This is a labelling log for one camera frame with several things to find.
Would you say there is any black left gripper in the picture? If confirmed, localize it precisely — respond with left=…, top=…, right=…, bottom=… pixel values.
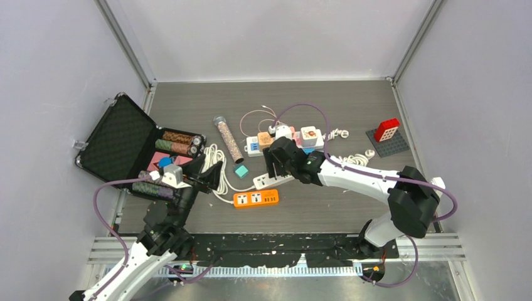
left=173, top=154, right=222, bottom=226

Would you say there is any tan cube socket adapter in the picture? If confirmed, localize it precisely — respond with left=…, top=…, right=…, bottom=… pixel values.
left=257, top=132, right=275, bottom=151

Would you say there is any white cube socket adapter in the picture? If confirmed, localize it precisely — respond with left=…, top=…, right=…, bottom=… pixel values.
left=300, top=126, right=320, bottom=147

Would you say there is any pink charger with cable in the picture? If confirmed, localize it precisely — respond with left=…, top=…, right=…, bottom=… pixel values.
left=239, top=105, right=287, bottom=138

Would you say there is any blue plug adapter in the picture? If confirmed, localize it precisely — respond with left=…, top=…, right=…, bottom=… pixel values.
left=303, top=148, right=315, bottom=155

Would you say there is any pink cube socket adapter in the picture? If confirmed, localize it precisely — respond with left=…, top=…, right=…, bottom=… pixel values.
left=290, top=127, right=302, bottom=148

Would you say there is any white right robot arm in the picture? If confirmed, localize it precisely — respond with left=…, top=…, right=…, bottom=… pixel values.
left=263, top=137, right=440, bottom=258

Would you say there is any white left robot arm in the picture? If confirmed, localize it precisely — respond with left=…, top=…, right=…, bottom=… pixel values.
left=69, top=154, right=225, bottom=300

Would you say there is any teal plug adapter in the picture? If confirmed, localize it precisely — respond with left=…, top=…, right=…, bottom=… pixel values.
left=234, top=164, right=249, bottom=179

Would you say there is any white usb power strip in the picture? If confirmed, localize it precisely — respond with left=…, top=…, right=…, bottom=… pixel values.
left=253, top=173, right=294, bottom=190

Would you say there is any white multicolour power strip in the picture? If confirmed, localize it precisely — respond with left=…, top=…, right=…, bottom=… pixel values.
left=243, top=136, right=324, bottom=157

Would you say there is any orange power strip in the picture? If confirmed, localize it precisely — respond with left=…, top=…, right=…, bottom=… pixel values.
left=233, top=189, right=280, bottom=209

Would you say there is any blue round chip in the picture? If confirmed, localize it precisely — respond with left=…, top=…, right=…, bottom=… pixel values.
left=158, top=157, right=173, bottom=169

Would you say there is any black poker chip case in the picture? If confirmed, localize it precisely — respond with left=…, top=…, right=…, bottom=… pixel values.
left=75, top=92, right=206, bottom=200

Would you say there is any red toy brick block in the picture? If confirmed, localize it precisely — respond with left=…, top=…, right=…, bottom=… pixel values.
left=373, top=118, right=400, bottom=142

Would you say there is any dark grey brick baseplate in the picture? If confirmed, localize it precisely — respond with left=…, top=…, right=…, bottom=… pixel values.
left=365, top=129, right=410, bottom=157

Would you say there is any white box device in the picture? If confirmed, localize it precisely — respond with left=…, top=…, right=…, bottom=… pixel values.
left=430, top=177, right=445, bottom=198

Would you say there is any white coiled power cable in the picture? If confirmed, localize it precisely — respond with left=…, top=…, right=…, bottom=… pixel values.
left=200, top=143, right=255, bottom=206

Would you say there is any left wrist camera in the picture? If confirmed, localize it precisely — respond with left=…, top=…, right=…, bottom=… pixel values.
left=149, top=164, right=186, bottom=189

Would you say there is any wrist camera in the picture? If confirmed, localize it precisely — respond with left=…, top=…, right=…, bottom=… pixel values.
left=149, top=164, right=186, bottom=189
left=268, top=124, right=293, bottom=140

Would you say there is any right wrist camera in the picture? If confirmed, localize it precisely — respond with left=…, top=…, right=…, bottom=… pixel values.
left=268, top=124, right=293, bottom=140

